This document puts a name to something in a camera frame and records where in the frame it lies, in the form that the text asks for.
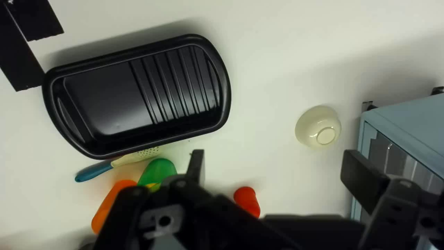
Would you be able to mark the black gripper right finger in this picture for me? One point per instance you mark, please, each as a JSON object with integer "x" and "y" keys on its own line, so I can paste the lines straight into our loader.
{"x": 370, "y": 185}

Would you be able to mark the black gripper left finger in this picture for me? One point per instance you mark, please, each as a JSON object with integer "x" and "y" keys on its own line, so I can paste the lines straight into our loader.
{"x": 196, "y": 164}

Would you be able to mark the black ribbed plastic tray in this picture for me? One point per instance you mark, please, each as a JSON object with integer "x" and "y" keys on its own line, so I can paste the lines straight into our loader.
{"x": 116, "y": 102}

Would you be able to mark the green plastic cup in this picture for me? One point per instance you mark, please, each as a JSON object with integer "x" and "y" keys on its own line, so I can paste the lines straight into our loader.
{"x": 157, "y": 171}

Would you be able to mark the small red shaker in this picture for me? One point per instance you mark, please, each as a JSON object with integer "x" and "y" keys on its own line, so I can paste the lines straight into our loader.
{"x": 247, "y": 199}

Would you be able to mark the light blue toy toaster oven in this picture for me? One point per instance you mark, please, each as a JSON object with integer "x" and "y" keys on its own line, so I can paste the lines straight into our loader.
{"x": 411, "y": 125}

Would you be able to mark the cream upturned bowl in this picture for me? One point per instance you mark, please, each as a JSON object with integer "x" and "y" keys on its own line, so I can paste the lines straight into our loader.
{"x": 313, "y": 122}

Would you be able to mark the orange plastic cup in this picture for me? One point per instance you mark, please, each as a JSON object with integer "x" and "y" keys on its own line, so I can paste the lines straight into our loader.
{"x": 106, "y": 209}

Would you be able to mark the black tape patch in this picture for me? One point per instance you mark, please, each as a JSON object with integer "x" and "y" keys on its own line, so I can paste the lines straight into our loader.
{"x": 18, "y": 60}

